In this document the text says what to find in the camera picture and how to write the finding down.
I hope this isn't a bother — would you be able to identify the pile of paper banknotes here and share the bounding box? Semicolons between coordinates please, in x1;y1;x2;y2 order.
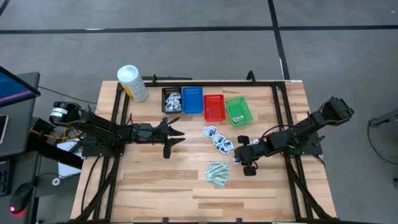
207;179;226;189

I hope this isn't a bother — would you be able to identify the black aluminium table frame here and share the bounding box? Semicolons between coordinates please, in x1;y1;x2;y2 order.
72;70;336;224

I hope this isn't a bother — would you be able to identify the black computer mouse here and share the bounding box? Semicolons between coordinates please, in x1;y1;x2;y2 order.
9;182;34;215

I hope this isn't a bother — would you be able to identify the smartphone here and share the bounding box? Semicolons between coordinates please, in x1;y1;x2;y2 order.
0;114;9;146

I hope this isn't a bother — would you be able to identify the black plastic basket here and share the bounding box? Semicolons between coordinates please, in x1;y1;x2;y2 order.
161;86;183;114

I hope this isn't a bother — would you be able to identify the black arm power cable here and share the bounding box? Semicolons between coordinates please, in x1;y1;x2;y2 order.
80;155;103;215

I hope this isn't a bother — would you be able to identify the green plastic basket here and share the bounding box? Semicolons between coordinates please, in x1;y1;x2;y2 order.
224;96;254;127

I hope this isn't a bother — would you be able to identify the black keyboard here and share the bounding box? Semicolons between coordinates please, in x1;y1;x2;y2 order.
0;160;12;197

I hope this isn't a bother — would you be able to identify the black stand beam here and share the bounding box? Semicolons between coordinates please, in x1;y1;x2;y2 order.
27;119;85;170

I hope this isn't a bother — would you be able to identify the grey stand base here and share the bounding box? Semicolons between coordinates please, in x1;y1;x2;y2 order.
368;108;398;128

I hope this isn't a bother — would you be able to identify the yellow cable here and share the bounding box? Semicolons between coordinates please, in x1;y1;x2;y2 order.
30;129;82;141

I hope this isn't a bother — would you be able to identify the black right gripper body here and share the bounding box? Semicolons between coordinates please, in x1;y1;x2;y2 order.
238;135;267;177

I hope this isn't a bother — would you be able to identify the red plastic basket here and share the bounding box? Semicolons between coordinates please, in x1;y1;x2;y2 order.
203;94;227;123

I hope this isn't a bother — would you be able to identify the white wipes canister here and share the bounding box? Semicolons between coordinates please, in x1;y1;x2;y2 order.
116;64;149;103

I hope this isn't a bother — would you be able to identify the computer monitor blue screen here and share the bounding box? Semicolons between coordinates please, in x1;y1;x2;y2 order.
0;65;42;108

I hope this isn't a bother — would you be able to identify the blue plastic basket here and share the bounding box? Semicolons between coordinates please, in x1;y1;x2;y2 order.
181;86;205;114

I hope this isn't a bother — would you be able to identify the black floor cable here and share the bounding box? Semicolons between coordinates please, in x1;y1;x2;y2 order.
366;120;398;166
37;85;98;105

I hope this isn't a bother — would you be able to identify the white paper sheet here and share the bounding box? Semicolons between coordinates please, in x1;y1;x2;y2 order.
57;139;84;178

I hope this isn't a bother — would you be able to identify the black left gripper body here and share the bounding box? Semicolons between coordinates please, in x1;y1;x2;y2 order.
152;117;172;159

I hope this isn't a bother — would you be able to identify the dark grey desk top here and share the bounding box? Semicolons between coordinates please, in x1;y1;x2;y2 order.
0;151;41;224

